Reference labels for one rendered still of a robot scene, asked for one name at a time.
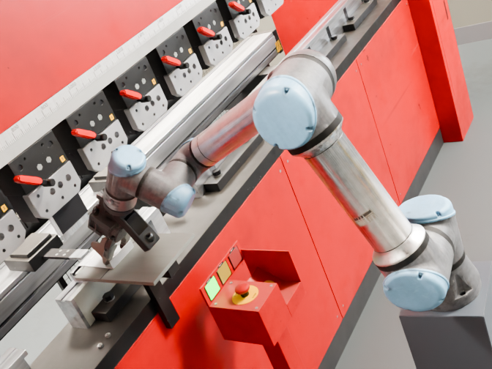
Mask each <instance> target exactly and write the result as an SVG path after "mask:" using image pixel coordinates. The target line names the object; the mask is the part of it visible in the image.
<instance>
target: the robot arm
mask: <svg viewBox="0 0 492 369"><path fill-rule="evenodd" d="M336 85H337V76H336V72H335V68H334V66H333V65H332V62H331V61H330V60H329V59H328V58H327V57H326V56H325V55H324V54H322V53H320V52H318V51H315V50H310V49H303V50H298V51H294V52H293V53H290V54H289V55H287V57H285V58H284V60H282V62H281V63H280V64H279V65H278V66H277V67H276V68H274V69H273V70H272V71H271V72H270V73H269V74H268V76H267V77H266V82H265V83H264V84H263V85H261V86H260V87H259V88H257V89H256V90H255V91H254V92H253V93H251V94H250V95H248V96H247V97H246V98H244V99H243V101H241V102H240V103H238V104H237V105H236V106H234V107H233V108H232V109H231V110H230V111H228V112H227V113H225V114H224V115H223V116H221V117H220V118H219V119H218V120H217V121H216V122H214V123H213V124H211V125H210V126H209V127H207V128H206V129H205V130H204V131H203V132H201V133H200V134H199V135H197V136H196V137H195V138H190V139H189V140H187V141H186V142H185V143H183V144H182V145H181V146H180V148H179V151H178V152H177V153H176V154H175V155H174V156H173V158H172V159H171V160H170V161H169V163H168V164H167V165H166V167H164V169H163V170H162V171H159V170H157V169H156V168H154V167H152V166H150V165H148V164H146V156H145V154H144V153H143V152H142V151H141V149H139V148H138V147H136V146H132V145H123V146H119V147H117V148H116V149H114V150H113V152H112V154H111V158H110V162H109V163H108V172H107V177H106V182H105V186H104V188H103V189H102V190H101V191H100V192H99V193H98V194H97V196H96V198H97V199H99V200H100V202H99V204H97V205H96V206H95V207H96V208H95V209H94V208H93V210H92V213H91V214H89V222H88V228H89V229H91V230H92V231H93V232H95V233H96V234H98V235H99V236H102V235H103V236H105V237H103V238H102V239H101V242H95V241H93V242H92V243H91V246H92V248H93V249H94V250H95V251H96V252H97V253H98V254H99V255H100V256H101V257H102V262H103V263H104V265H108V264H110V262H109V261H110V260H111V259H112V258H113V254H114V251H115V249H116V248H117V244H116V243H117V242H119V241H120V240H121V243H120V248H121V249H122V248H123V247H124V246H125V245H126V244H127V243H128V242H129V240H130V237H132V238H133V240H134V241H135V242H136V243H137V244H138V246H139V247H140V248H141V249H142V250H143V251H144V252H146V251H148V250H151V249H152V247H153V246H154V245H155V244H156V243H157V242H158V241H159V239H160V237H159V236H158V235H157V234H156V232H155V231H154V230H153V229H152V228H151V226H150V225H149V224H148V223H147V222H146V221H145V220H144V219H143V218H142V216H140V215H139V213H138V212H137V211H136V210H135V209H134V207H135V205H136V202H137V198H138V199H140V200H142V201H144V202H146V203H148V204H149V205H151V206H153V207H155V208H157V209H159V210H160V211H161V212H163V213H167V214H169V215H171V216H174V217H176V218H181V217H184V216H185V214H186V213H187V211H188V209H189V208H190V206H191V204H192V202H193V200H194V198H195V189H194V188H193V185H194V184H195V183H196V181H197V180H198V178H199V177H200V176H201V174H202V173H203V172H205V171H207V170H208V169H209V168H211V167H212V166H213V165H215V164H216V163H218V162H219V161H221V160H222V159H223V158H224V157H226V156H228V155H229V154H230V153H232V152H233V151H234V150H236V149H237V148H239V147H240V146H241V145H242V144H244V143H246V142H247V141H249V140H250V139H251V138H252V137H254V136H255V135H257V134H258V133H259V134H260V135H261V137H262V138H263V139H264V140H265V141H266V142H267V143H269V144H271V145H272V146H279V149H285V150H288V152H289V153H290V154H291V155H292V156H294V157H303V158H304V159H305V160H306V161H307V163H308V164H309V166H310V167H311V168H312V169H313V170H314V172H315V173H316V175H317V176H318V177H319V179H320V180H321V181H322V182H323V183H324V185H325V186H326V188H327V189H328V191H330V192H331V194H332V195H333V197H334V198H335V200H336V201H337V202H338V203H339V204H340V206H341V207H342V208H343V210H344V211H345V213H346V214H347V215H348V216H349V218H350V219H351V220H352V222H353V223H354V224H355V226H356V227H357V228H358V229H359V231H360V232H361V233H362V235H363V236H364V238H366V240H367V241H368V243H369V244H370V245H371V247H372V248H373V249H374V251H373V256H372V259H373V262H374V264H375V265H376V266H377V267H378V268H379V270H380V271H381V273H382V274H383V276H384V277H385V279H384V282H383V287H384V294H385V296H386V298H388V300H389V301H390V302H391V303H392V304H394V305H396V306H397V307H399V308H402V309H404V310H410V311H415V312H422V311H427V310H431V311H436V312H445V311H451V310H457V309H459V308H462V307H464V306H466V305H468V304H469V303H470V302H472V301H473V300H474V299H475V298H476V297H477V296H478V294H479V293H480V290H481V288H482V282H481V279H480V274H479V272H478V271H477V268H476V267H475V266H474V265H473V263H472V262H471V261H470V260H469V258H468V257H467V255H466V254H465V251H464V248H463V243H462V239H461V234H460V231H459V228H458V223H457V220H456V217H455V210H454V209H453V207H452V203H451V201H450V200H449V199H448V198H445V197H443V196H441V195H421V196H417V197H415V198H412V199H410V200H407V201H405V202H404V203H402V204H401V205H400V206H397V204H396V203H395V202H394V201H393V199H392V198H391V196H390V195H389V193H388V192H387V191H386V190H385V188H384V187H383V185H382V184H381V183H380V181H379V180H378V179H377V177H376V176H375V174H374V173H373V172H372V171H371V169H370V168H369V166H368V165H367V163H366V162H365V161H364V160H363V158H362V157H361V155H360V154H359V152H358V151H357V150H356V149H355V147H354V145H353V144H352V143H351V142H350V140H349V139H348V138H347V136H346V134H345V133H344V132H343V131H342V124H343V116H342V115H341V113H340V112H339V110H338V109H337V108H336V107H335V105H334V104H333V102H332V101H331V99H332V96H333V94H334V93H335V89H336ZM95 211H96V212H95ZM90 221H91V222H90Z"/></svg>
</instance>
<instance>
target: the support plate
mask: <svg viewBox="0 0 492 369"><path fill-rule="evenodd" d="M156 234H157V233H156ZM157 235H158V236H159V237H160V239H159V241H158V242H157V243H156V244H155V245H154V246H153V247H152V249H151V250H148V251H146V252H144V251H143V250H142V249H141V248H140V247H139V246H138V244H137V243H136V242H134V243H133V246H134V248H133V249H132V250H131V251H130V252H129V253H128V254H127V255H126V256H125V257H124V258H123V259H122V260H121V261H120V262H119V263H118V264H117V266H116V267H115V268H114V269H108V268H98V267H88V266H85V267H84V268H83V269H82V270H81V271H80V272H79V273H78V274H77V275H76V276H75V280H79V281H91V282H102V283H123V284H135V285H147V286H155V285H156V284H157V282H158V281H159V280H160V279H161V277H162V276H163V275H164V274H165V273H166V272H167V271H168V269H169V268H170V267H171V265H172V264H173V263H174V262H175V260H177V258H178V257H179V256H180V254H181V253H182V252H183V251H184V249H185V248H186V247H187V246H188V245H189V244H190V242H191V241H192V240H193V238H194V237H195V235H194V234H157ZM107 271H108V272H107ZM106 272H107V273H106ZM105 273H106V274H105ZM104 274H105V275H104ZM103 275H104V276H103ZM102 276H103V277H102ZM100 278H102V279H100Z"/></svg>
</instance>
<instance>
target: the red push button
mask: <svg viewBox="0 0 492 369"><path fill-rule="evenodd" d="M249 289H250V285H249V284H248V283H240V284H239V285H238V286H236V288H235V292H236V293H237V294H240V295H241V297H242V298H245V297H247V296H248V295H249V292H248V291H249Z"/></svg>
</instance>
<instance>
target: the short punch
mask: <svg viewBox="0 0 492 369"><path fill-rule="evenodd" d="M87 212H88V209H87V208H86V206H85V204H84V202H83V201H82V199H81V197H80V196H79V194H78V193H77V194H76V195H75V196H74V197H73V198H71V199H70V200H69V201H68V202H67V203H66V204H65V205H64V206H63V207H62V208H61V209H60V210H59V211H58V212H57V213H56V214H54V215H53V216H52V217H51V218H50V219H49V221H50V223H51V225H52V226H53V228H54V230H55V231H56V233H57V234H58V235H59V236H61V237H62V239H63V240H64V242H66V241H67V240H68V239H69V238H70V237H71V236H72V235H73V234H74V233H75V232H76V231H77V230H78V229H79V228H80V227H81V226H82V225H83V224H84V223H85V222H86V221H87V220H88V219H89V216H88V214H87Z"/></svg>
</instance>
